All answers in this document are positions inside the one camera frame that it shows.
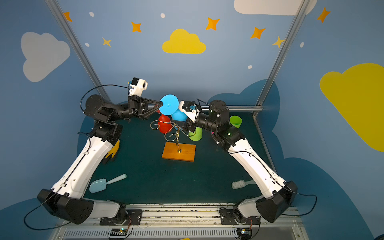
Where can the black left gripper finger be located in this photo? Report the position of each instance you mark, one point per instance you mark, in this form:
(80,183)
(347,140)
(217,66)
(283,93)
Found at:
(146,110)
(151,102)

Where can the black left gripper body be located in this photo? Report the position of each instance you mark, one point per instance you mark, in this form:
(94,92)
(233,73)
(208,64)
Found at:
(135,106)

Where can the red wine glass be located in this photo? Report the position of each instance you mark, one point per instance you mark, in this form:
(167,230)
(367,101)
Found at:
(164,123)

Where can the blue wine glass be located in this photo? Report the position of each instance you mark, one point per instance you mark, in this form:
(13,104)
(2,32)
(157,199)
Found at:
(170,107)

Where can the green wine glass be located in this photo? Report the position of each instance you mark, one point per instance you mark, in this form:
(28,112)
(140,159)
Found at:
(236,121)
(196,135)

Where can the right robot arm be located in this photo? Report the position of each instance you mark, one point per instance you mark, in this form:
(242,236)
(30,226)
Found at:
(277,194)

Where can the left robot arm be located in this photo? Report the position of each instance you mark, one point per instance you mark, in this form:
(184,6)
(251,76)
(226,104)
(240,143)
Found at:
(65,199)

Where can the wooden rack base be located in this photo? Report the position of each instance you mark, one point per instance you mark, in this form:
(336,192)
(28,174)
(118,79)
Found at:
(179,152)

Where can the yellow glove with logo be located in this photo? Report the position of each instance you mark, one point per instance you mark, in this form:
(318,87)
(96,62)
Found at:
(111,155)

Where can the white scrub brush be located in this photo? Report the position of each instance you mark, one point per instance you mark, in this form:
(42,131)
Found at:
(242,184)

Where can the light blue plastic scoop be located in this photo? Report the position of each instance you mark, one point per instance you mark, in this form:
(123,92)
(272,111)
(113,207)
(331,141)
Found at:
(101,184)

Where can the gold wire wine glass rack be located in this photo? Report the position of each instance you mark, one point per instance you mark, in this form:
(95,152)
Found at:
(172,136)

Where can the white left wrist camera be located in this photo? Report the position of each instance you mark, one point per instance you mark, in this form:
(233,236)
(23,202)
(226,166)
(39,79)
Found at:
(137,86)

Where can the horizontal aluminium back rail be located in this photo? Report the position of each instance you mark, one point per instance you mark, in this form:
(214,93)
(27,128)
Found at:
(206,108)

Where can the front aluminium rail bed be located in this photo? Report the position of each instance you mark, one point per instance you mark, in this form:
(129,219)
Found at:
(209,221)

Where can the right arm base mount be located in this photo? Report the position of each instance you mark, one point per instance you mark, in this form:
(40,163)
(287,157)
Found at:
(243,213)

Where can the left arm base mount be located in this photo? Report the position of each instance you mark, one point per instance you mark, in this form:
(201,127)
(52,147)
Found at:
(124,217)

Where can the left aluminium frame post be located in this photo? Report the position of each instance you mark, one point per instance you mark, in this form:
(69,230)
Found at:
(64,24)

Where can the aluminium frame post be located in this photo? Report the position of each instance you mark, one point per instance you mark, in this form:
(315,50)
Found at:
(292,32)
(64,24)

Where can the right aluminium frame post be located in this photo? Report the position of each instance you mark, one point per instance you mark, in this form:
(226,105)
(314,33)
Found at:
(292,32)

